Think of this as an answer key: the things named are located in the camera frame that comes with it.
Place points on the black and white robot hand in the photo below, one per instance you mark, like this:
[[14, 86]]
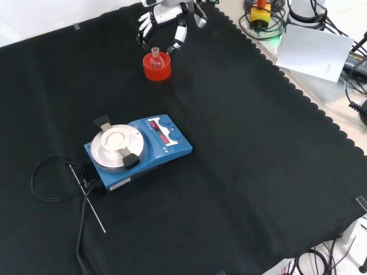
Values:
[[167, 14]]

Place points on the clear round-bottom flask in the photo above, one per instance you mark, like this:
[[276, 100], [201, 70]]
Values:
[[156, 61]]

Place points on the orange flask stand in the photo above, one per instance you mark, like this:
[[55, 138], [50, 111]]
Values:
[[156, 74]]

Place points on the clear tape piece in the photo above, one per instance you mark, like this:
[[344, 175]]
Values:
[[77, 26], [362, 202]]

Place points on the yellow stop button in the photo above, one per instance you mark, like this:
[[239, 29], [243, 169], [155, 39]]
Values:
[[260, 15]]

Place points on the blue base heater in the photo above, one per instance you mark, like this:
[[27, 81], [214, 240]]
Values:
[[175, 149]]

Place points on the pale board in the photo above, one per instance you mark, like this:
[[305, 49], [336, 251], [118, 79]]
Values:
[[312, 51]]

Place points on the black cloth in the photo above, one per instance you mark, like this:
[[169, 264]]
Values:
[[243, 143]]

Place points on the black power adapter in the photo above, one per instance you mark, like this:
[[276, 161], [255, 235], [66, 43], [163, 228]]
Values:
[[355, 61]]

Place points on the thin metal temperature probe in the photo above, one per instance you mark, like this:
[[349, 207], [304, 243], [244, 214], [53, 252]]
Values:
[[89, 200]]

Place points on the white bench bracket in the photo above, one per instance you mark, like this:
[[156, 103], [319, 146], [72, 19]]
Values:
[[354, 229]]

